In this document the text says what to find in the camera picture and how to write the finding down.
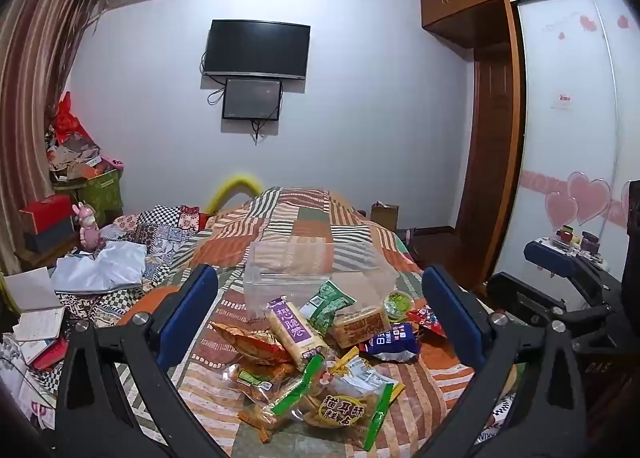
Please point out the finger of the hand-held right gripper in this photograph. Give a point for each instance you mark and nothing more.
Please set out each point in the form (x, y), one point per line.
(520, 293)
(550, 258)

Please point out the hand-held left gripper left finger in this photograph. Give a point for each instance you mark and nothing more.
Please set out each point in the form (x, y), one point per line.
(192, 308)

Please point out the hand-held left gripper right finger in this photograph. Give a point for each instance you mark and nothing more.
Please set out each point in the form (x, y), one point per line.
(450, 318)

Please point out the red snack packet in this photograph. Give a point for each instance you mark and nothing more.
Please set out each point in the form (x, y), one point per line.
(425, 320)

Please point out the green jelly cup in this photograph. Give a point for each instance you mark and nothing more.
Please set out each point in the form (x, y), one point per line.
(398, 305)

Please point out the blue white snack packet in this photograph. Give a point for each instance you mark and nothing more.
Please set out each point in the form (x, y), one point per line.
(392, 340)

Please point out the orange chip packet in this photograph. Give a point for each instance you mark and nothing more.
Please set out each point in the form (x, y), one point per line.
(250, 343)

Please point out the brown bread packet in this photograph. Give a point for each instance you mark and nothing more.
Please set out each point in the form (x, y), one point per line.
(360, 325)

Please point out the green label spicy strip packet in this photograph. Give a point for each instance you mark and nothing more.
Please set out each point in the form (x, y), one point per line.
(255, 383)

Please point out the clear plastic container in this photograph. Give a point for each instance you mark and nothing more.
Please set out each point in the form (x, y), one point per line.
(280, 263)

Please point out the yellow trimmed clear packet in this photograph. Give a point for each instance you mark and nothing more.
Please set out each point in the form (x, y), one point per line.
(365, 373)

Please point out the purple label cracker packet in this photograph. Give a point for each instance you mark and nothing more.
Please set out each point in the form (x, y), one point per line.
(295, 333)

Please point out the green snack packet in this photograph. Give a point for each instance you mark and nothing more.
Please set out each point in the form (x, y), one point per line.
(325, 305)

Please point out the green edged stick packet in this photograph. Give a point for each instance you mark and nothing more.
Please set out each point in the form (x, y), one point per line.
(290, 393)

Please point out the round cookie packet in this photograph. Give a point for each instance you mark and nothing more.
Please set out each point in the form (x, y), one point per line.
(345, 408)

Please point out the dark jar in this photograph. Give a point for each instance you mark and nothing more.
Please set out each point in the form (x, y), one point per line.
(590, 240)

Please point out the checkered patchwork quilt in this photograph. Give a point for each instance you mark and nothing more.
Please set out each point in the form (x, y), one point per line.
(165, 233)

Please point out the light blue cloth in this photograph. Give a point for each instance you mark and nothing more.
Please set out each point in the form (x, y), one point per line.
(100, 268)

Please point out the white heart sliding door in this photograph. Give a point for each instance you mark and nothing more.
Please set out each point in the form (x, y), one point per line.
(565, 147)

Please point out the brown paper bag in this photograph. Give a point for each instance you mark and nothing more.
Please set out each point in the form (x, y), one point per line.
(384, 218)

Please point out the pink rabbit toy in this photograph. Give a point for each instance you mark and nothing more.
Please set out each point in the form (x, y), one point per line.
(90, 230)

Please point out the yellow curved cushion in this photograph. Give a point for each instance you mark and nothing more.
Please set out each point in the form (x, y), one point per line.
(235, 185)

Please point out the wooden wardrobe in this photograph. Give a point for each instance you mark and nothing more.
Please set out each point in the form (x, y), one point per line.
(490, 137)

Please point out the green storage box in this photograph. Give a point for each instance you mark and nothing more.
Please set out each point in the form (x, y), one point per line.
(102, 195)

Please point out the red book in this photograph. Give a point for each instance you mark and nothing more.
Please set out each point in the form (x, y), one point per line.
(50, 355)

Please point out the open notebook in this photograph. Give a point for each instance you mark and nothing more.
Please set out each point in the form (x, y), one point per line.
(40, 325)

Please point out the dark grey box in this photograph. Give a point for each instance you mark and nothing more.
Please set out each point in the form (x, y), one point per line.
(50, 238)

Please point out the white paper sheet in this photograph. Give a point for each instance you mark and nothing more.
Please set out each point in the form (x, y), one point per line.
(30, 288)

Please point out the red box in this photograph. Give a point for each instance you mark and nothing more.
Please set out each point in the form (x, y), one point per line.
(45, 213)

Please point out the clear plastic bag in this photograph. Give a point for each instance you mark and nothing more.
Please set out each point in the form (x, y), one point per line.
(22, 378)

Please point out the pile of papers and boxes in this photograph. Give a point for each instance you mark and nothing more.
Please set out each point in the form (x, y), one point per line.
(75, 157)

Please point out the red plastic bag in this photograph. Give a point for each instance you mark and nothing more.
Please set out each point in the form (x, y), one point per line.
(67, 120)

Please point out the striped brown curtain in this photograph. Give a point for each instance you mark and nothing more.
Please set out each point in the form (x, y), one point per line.
(35, 87)

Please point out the small wall monitor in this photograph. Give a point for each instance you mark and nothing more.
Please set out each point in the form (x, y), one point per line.
(252, 98)

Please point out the black wall television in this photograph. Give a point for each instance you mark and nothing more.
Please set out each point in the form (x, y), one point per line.
(257, 47)

